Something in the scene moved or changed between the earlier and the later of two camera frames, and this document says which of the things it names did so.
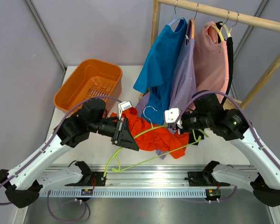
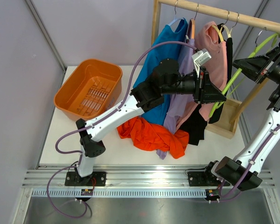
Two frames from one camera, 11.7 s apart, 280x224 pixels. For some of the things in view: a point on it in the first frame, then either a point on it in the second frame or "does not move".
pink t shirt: x=211 y=60 does not move
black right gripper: x=181 y=127 to x=254 y=68
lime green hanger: x=119 y=171 to x=252 y=54
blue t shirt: x=157 y=76 does not move
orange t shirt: x=161 y=138 does not move
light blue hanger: x=175 y=19 does not move
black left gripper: x=122 y=136 to x=205 y=91
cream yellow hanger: x=219 y=30 does not move
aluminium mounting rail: x=138 y=181 does not move
